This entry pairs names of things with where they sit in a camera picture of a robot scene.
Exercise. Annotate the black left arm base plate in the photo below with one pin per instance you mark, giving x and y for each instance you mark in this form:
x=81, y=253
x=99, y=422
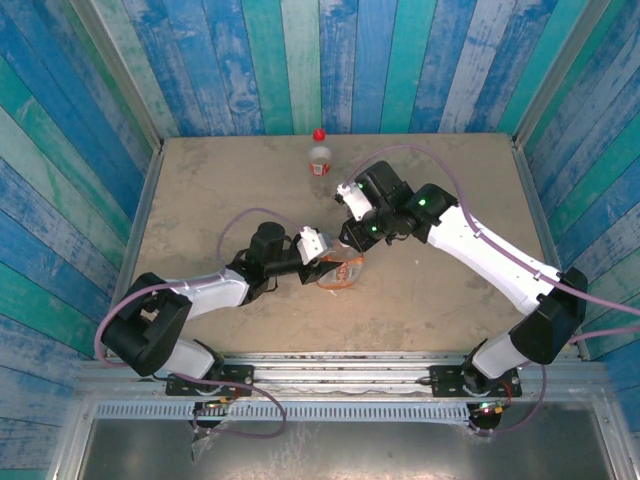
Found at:
x=240, y=382

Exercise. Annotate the shiny steel panel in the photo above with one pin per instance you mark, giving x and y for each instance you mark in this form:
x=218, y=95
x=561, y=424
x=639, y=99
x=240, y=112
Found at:
x=375, y=450

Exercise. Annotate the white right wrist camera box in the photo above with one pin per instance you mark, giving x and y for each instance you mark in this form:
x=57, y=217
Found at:
x=357, y=202

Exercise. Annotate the aluminium corner post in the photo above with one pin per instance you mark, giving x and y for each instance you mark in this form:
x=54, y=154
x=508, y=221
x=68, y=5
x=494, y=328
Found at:
x=125, y=75
x=555, y=75

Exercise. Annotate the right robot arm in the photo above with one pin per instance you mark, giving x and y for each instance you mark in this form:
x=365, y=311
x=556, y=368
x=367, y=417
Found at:
x=490, y=255

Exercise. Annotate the red bottle cap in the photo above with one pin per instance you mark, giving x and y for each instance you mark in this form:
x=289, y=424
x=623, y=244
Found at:
x=318, y=134

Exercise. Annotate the clear bottle with red label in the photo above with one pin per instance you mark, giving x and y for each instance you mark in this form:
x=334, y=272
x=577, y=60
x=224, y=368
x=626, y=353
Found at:
x=320, y=165

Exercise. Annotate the small circuit board with LEDs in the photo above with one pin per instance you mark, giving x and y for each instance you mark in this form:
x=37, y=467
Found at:
x=487, y=407
x=215, y=403

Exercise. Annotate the aluminium mounting rail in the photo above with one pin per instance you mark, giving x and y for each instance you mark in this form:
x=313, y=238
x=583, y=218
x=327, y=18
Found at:
x=340, y=372

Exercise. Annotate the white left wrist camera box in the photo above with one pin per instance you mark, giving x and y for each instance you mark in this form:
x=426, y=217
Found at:
x=312, y=245

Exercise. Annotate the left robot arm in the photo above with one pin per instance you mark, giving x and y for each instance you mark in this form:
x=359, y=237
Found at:
x=145, y=330

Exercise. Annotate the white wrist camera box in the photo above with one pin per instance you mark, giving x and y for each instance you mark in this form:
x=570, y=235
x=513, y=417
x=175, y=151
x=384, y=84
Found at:
x=357, y=202
x=312, y=245

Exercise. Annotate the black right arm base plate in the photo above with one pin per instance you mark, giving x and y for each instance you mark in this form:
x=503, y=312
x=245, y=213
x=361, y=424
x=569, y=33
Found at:
x=445, y=382

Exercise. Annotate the clear bottle with orange label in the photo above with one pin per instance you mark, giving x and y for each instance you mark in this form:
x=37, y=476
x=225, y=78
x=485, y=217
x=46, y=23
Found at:
x=345, y=275

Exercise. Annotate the aluminium table side rail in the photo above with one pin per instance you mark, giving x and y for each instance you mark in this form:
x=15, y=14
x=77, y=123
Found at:
x=150, y=187
x=531, y=190

